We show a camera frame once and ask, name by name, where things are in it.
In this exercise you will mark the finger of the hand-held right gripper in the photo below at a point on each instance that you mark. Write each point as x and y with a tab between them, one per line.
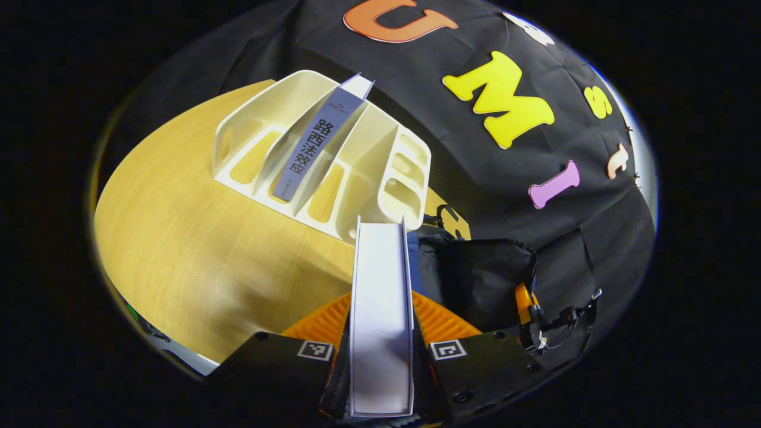
523	306

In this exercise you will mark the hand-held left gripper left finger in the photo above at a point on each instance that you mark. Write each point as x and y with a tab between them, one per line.
279	368

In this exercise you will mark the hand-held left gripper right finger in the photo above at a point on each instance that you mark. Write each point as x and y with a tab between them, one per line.
475	371

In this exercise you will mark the blue schoolbag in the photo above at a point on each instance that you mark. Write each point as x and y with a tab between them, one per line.
475	279

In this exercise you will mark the white book with grey-blue spine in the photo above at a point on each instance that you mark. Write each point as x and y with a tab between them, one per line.
315	142
380	309

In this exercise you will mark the white bookshelf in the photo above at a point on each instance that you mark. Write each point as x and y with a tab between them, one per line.
362	154

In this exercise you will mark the black backdrop cloth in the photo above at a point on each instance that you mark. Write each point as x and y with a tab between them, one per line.
475	190

